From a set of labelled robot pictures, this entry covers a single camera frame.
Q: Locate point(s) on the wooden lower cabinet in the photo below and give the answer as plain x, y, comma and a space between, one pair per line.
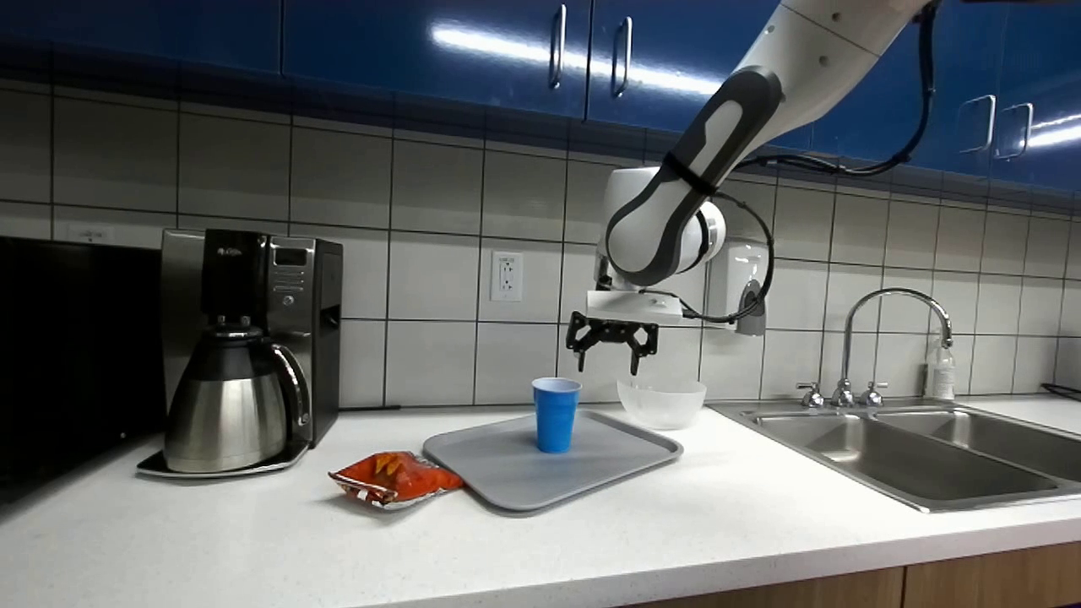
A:
901, 586

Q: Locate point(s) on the clear soap bottle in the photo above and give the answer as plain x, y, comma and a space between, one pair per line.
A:
941, 373

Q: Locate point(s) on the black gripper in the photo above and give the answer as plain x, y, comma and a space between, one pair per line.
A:
614, 326

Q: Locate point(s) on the chrome kitchen faucet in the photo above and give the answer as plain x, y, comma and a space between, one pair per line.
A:
891, 291

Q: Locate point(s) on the black microwave oven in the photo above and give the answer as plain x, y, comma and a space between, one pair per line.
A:
73, 358

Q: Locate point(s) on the stainless steel sink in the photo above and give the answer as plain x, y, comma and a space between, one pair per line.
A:
901, 450

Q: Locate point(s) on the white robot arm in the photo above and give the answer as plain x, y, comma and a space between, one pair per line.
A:
732, 121

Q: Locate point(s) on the grey plastic tray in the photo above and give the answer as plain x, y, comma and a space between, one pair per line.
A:
518, 463

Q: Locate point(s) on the white wall outlet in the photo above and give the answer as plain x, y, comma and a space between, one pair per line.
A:
508, 273

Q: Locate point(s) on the blue plastic cup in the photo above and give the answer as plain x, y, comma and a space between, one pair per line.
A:
554, 417

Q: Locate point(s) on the black steel coffee maker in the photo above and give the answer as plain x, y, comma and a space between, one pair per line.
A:
300, 304

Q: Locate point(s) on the orange chip bag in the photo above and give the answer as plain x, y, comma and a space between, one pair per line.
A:
394, 476

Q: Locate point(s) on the stainless steel carafe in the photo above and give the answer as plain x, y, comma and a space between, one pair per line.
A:
230, 408

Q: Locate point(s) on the blue glossy upper cabinet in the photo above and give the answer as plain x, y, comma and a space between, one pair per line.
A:
338, 45

